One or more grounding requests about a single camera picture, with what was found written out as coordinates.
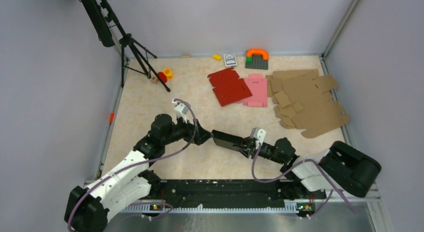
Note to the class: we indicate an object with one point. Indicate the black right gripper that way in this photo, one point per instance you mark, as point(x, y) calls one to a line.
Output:
point(249, 144)

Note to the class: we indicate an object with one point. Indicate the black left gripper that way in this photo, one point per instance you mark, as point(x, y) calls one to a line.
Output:
point(202, 135)

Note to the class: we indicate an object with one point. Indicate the black corrugated paper box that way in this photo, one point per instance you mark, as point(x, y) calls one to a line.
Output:
point(231, 142)

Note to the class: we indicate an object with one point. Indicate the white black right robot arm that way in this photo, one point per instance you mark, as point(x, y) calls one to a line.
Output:
point(340, 167)

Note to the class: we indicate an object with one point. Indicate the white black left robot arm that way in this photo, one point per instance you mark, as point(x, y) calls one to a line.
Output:
point(91, 208)

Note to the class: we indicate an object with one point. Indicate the playing card deck box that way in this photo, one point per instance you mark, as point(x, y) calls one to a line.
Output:
point(230, 60)

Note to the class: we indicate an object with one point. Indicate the small wooden cube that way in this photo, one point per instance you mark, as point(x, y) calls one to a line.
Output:
point(154, 80)

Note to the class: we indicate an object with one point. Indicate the red yellow toy spool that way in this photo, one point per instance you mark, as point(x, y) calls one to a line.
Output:
point(166, 75)

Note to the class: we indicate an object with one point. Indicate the brown flat cardboard sheets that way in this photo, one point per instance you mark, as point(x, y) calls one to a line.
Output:
point(304, 101)

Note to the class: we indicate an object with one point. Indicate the pink flat cardboard sheet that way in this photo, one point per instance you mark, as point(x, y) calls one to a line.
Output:
point(258, 86)

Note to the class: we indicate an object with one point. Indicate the red flat cardboard sheet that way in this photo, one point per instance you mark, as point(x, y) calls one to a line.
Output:
point(228, 87)

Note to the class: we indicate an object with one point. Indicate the yellow small block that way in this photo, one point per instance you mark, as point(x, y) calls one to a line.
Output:
point(216, 57)

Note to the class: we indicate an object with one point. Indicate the grey building baseplate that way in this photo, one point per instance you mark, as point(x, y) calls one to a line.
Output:
point(257, 63)

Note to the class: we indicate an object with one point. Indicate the orange arch toy block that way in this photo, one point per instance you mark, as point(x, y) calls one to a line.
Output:
point(257, 51)

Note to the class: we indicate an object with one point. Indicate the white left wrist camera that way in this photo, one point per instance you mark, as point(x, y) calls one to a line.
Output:
point(181, 109)

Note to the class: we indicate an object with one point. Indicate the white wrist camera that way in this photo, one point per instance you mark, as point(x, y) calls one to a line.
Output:
point(258, 135)
point(181, 109)

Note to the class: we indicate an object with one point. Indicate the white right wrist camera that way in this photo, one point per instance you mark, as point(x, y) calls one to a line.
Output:
point(258, 135)

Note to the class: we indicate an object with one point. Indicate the orange clip on frame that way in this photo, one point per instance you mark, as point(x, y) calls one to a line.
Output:
point(111, 118)

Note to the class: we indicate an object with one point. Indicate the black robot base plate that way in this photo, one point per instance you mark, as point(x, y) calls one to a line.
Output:
point(229, 194)

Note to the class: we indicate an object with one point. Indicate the black camera tripod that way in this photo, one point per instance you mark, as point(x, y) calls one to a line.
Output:
point(111, 33)

